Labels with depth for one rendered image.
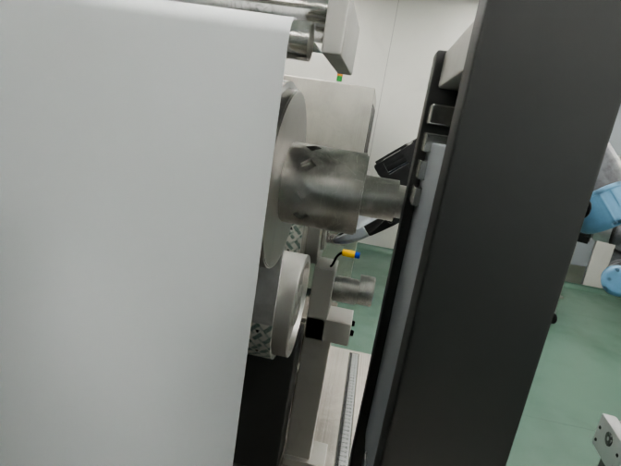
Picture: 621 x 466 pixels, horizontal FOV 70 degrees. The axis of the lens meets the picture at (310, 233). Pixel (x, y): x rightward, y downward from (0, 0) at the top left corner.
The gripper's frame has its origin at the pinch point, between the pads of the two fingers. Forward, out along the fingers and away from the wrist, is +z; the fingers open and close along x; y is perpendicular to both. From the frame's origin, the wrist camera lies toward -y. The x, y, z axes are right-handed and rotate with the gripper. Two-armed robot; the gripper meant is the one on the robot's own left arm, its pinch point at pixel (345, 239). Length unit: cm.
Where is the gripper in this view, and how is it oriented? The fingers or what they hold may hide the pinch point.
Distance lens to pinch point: 61.8
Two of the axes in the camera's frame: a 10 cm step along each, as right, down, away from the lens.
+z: -8.4, 4.7, 2.5
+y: -5.1, -8.5, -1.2
